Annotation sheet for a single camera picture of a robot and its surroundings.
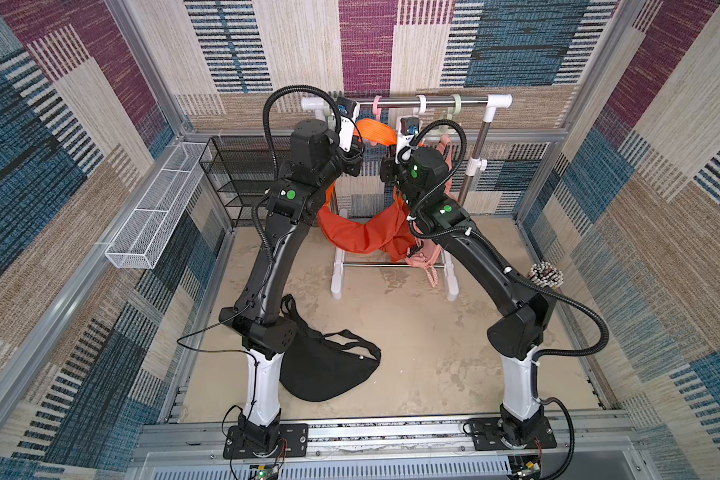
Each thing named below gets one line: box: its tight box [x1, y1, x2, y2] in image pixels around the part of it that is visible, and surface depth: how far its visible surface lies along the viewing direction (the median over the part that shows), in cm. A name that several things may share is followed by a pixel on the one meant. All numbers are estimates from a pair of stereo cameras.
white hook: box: [415, 94, 427, 115], surface depth 68 cm
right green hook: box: [451, 94, 462, 115], surface depth 67 cm
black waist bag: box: [279, 294, 382, 402], surface depth 87 cm
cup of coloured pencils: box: [528, 260, 564, 289], surface depth 83 cm
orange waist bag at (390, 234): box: [317, 118, 415, 263], surface depth 91 cm
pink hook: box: [372, 95, 382, 122], surface depth 69 cm
